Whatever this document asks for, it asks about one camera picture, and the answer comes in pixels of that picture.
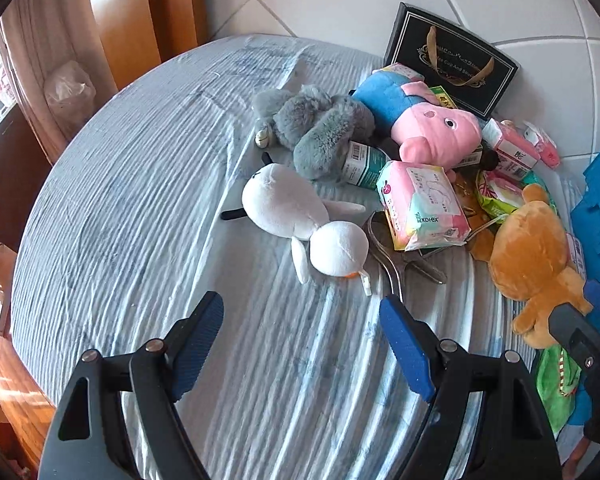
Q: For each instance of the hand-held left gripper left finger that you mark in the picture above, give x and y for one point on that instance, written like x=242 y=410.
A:
x=200 y=340

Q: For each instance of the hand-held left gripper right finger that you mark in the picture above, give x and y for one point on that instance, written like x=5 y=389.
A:
x=405 y=350

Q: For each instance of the white wipes packet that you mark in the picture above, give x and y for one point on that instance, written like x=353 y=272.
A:
x=576 y=255

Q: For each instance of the brown bear plush toy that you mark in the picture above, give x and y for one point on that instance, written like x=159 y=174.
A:
x=530 y=255

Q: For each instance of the metal tongs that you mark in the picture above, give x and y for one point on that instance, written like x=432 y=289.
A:
x=380 y=250

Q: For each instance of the white plush toy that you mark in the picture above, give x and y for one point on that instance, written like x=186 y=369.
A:
x=280 y=200

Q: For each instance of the pink pig plush toy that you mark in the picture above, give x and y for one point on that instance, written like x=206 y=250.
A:
x=430 y=125

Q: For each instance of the green plush toy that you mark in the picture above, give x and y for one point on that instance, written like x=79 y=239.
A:
x=555 y=390

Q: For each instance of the orange patterned packet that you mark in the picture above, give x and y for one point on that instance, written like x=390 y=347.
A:
x=480 y=240

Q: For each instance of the green patterned packet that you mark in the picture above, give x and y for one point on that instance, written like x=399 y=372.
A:
x=495 y=195

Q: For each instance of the pink sanitary pad packet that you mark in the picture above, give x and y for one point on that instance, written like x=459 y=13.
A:
x=425 y=200

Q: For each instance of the small pink packet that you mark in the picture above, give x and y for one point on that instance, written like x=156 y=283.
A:
x=547 y=147

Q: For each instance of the striped bedsheet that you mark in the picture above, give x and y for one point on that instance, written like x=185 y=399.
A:
x=155 y=185

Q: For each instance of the pink and white box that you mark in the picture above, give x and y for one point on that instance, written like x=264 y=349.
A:
x=515 y=152

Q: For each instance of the green bottle with white label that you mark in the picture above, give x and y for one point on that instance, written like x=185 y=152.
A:
x=362 y=162

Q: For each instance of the grey plush toy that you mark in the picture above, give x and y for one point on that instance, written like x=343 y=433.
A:
x=320 y=125

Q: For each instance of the dark wooden cabinet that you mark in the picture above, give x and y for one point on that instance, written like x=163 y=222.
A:
x=10 y=175

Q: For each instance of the pink green packet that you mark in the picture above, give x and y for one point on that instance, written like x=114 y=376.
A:
x=400 y=71

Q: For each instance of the clear plastic bag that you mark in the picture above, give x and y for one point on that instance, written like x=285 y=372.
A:
x=70 y=87

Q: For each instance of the black gift box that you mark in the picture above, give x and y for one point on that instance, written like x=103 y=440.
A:
x=460 y=45

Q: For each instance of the sheer beige curtain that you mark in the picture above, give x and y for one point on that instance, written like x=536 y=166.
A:
x=45 y=25

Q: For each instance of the wooden headboard frame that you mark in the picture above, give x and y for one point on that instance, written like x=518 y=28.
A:
x=130 y=10

